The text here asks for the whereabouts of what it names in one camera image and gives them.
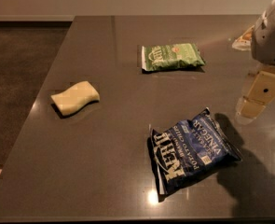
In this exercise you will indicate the yellow sponge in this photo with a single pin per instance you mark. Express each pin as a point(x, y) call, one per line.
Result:
point(74, 98)

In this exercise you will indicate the blue chip bag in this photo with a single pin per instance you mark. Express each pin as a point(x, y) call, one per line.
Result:
point(188, 151)

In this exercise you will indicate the green chip bag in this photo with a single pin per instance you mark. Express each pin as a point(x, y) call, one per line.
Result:
point(170, 57)

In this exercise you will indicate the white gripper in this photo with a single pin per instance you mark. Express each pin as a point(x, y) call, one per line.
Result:
point(268, 41)

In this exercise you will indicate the pale wrapper behind gripper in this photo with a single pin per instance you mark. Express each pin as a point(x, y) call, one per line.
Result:
point(243, 42)

